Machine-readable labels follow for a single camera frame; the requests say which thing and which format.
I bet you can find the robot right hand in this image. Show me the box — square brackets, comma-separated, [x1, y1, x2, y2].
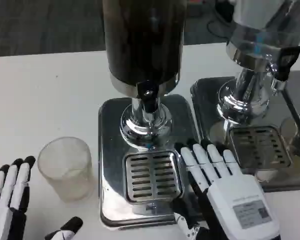
[173, 138, 282, 240]

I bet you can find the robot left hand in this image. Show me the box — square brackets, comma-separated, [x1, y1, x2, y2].
[0, 155, 84, 240]

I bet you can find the slotted steel drip grid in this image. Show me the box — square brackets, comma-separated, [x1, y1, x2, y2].
[228, 125, 294, 171]
[124, 150, 186, 203]

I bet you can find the clear ribbed glass cup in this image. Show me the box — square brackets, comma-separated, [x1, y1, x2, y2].
[37, 136, 96, 201]

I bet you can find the steel drip tray base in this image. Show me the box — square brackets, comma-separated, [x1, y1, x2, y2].
[189, 69, 300, 193]
[97, 93, 204, 224]

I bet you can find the black tap lever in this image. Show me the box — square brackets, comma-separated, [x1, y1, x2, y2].
[136, 80, 159, 113]
[276, 45, 300, 82]

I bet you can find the clear tank drink dispenser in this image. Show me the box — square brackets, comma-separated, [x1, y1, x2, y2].
[216, 0, 300, 126]

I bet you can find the dark drink dispenser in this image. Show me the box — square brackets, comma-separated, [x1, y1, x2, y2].
[101, 0, 187, 152]

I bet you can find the black cable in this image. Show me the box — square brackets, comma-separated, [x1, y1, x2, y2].
[206, 13, 232, 39]

